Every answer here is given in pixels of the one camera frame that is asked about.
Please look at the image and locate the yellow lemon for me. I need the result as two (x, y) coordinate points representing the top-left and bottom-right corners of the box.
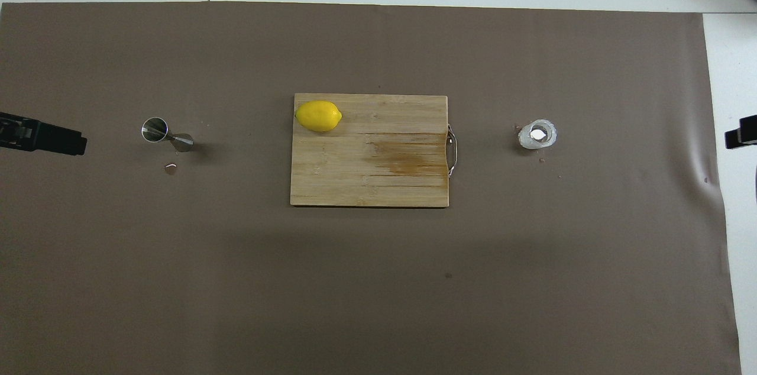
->
(295, 101), (343, 132)

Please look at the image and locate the small clear glass cup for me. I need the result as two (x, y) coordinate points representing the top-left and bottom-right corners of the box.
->
(518, 119), (558, 150)

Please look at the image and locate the wooden cutting board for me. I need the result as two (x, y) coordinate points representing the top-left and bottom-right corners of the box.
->
(290, 93), (458, 208)

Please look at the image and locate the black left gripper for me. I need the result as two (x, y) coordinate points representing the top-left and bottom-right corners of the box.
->
(0, 112), (88, 156)

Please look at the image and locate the brown table mat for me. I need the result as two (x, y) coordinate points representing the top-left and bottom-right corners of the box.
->
(0, 1), (743, 375)

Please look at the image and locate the steel double jigger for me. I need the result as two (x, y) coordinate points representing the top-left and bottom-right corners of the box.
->
(141, 117), (195, 153)

